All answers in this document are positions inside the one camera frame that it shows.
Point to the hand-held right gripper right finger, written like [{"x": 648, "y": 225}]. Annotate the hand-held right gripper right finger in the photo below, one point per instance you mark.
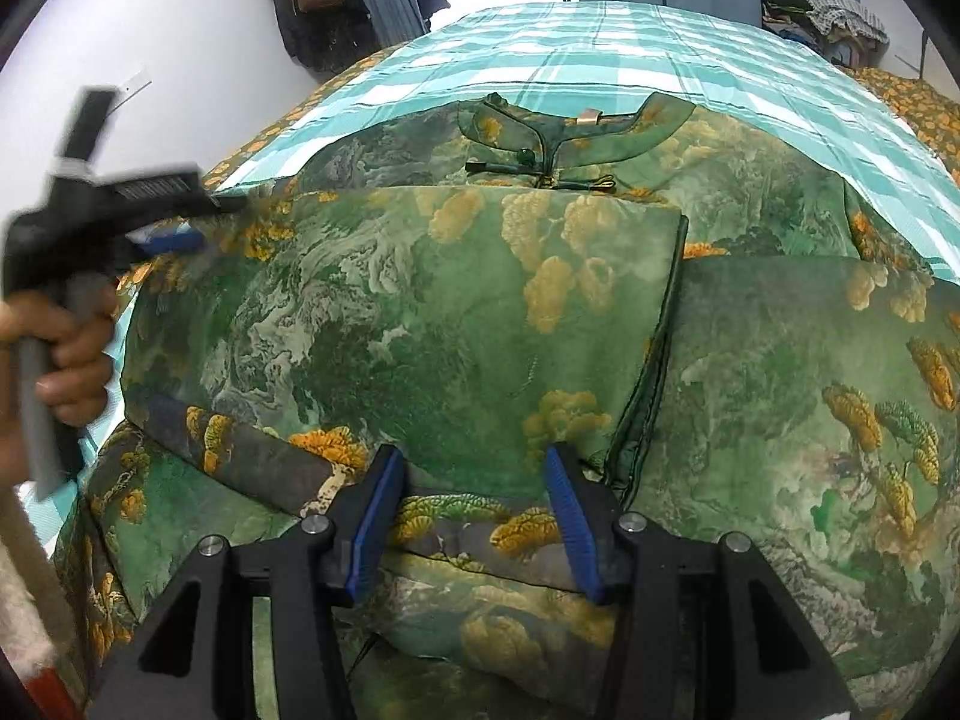
[{"x": 574, "y": 525}]

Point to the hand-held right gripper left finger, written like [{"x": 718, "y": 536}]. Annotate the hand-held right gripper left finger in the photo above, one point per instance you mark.
[{"x": 371, "y": 532}]

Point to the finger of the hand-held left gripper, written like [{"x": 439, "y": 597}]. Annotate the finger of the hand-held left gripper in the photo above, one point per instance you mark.
[
  {"x": 172, "y": 244},
  {"x": 225, "y": 202}
]

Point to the green printed padded jacket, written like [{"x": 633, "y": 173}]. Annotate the green printed padded jacket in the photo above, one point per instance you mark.
[{"x": 450, "y": 315}]

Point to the person's left forearm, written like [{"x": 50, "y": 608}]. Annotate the person's left forearm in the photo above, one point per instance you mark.
[{"x": 22, "y": 600}]

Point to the dark clothes on coat rack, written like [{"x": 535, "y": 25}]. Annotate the dark clothes on coat rack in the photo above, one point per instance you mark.
[{"x": 322, "y": 15}]

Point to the pile of clothes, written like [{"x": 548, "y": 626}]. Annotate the pile of clothes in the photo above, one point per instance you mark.
[{"x": 795, "y": 19}]

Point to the person's left hand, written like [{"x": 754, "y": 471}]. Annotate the person's left hand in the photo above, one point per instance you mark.
[{"x": 82, "y": 360}]

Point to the dark hanging garment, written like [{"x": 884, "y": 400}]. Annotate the dark hanging garment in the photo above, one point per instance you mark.
[{"x": 429, "y": 0}]

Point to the teal checked bed sheet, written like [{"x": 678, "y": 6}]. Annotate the teal checked bed sheet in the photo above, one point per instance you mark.
[{"x": 600, "y": 37}]

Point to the orange floral quilt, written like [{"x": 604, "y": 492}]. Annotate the orange floral quilt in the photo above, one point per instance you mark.
[{"x": 915, "y": 109}]

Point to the grey striped cloth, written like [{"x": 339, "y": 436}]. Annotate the grey striped cloth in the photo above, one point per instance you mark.
[{"x": 840, "y": 7}]

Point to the white wall switch plate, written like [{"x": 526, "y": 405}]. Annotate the white wall switch plate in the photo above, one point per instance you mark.
[{"x": 135, "y": 86}]

